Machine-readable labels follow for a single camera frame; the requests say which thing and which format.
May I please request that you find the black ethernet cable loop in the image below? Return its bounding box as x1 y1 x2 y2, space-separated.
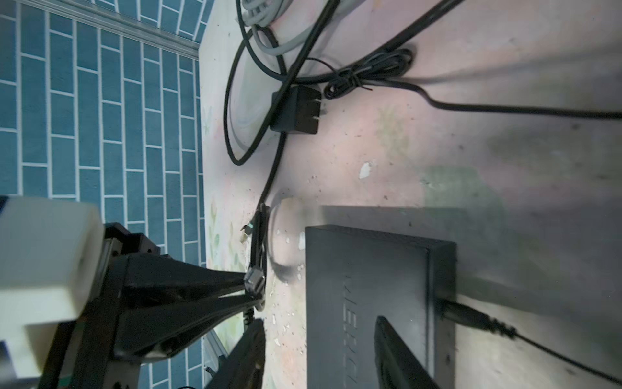
222 0 341 167

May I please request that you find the large black box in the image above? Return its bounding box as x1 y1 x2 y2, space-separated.
305 225 457 388

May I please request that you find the aluminium front rail frame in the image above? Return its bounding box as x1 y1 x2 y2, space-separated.
202 330 228 388

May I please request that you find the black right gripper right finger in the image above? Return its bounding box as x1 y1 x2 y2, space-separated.
374 316 440 389

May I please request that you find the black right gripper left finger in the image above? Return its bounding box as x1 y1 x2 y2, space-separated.
207 319 266 389

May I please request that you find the grey cable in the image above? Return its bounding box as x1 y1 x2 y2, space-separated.
240 0 365 57

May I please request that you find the black power adapter with cord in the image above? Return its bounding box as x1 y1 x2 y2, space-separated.
270 49 621 135

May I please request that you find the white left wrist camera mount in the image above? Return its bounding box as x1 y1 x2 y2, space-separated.
1 196 105 379

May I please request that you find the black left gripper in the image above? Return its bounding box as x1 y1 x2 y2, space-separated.
38 223 260 388

